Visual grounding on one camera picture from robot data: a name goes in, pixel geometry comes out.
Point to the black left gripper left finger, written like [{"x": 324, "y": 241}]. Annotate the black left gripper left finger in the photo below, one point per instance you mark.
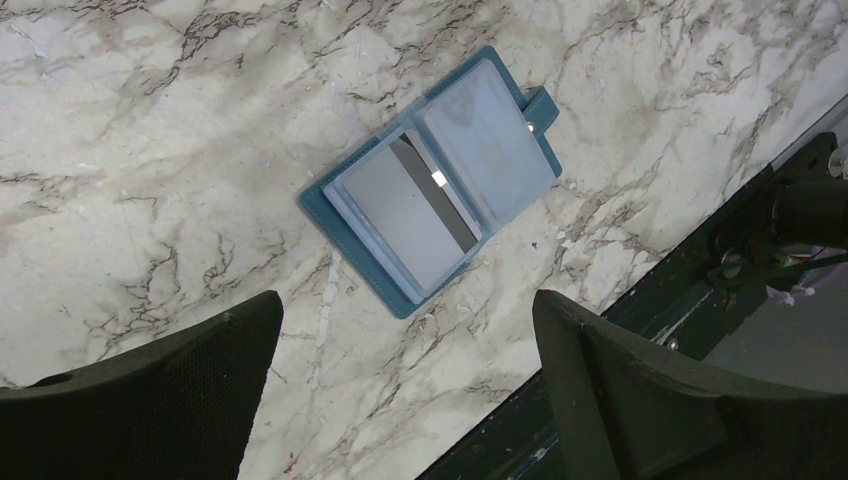
[{"x": 179, "y": 407}]

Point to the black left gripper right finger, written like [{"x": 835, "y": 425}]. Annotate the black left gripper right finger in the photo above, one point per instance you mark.
[{"x": 625, "y": 407}]

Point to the blue leather card holder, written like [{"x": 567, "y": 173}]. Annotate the blue leather card holder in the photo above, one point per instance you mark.
[{"x": 488, "y": 136}]

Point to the silver magnetic stripe card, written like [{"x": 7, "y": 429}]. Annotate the silver magnetic stripe card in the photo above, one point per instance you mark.
[{"x": 401, "y": 205}]

